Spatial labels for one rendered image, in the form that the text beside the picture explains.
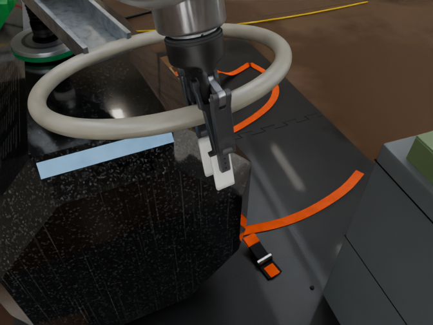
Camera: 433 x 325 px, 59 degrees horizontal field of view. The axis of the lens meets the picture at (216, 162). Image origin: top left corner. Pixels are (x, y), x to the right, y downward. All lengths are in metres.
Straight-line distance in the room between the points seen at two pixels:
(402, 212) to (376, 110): 1.61
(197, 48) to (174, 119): 0.11
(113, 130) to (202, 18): 0.20
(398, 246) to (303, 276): 0.63
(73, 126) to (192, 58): 0.21
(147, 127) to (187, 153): 0.47
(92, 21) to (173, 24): 0.63
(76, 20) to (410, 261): 1.04
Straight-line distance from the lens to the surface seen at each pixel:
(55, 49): 1.30
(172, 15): 0.46
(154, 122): 0.53
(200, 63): 0.48
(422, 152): 0.98
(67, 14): 1.12
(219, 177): 0.57
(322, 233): 1.80
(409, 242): 1.08
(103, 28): 1.05
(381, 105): 2.68
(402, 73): 3.09
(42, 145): 0.98
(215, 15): 0.47
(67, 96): 1.12
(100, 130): 0.55
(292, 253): 1.71
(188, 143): 1.00
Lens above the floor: 1.43
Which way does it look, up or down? 44 degrees down
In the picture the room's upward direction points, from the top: straight up
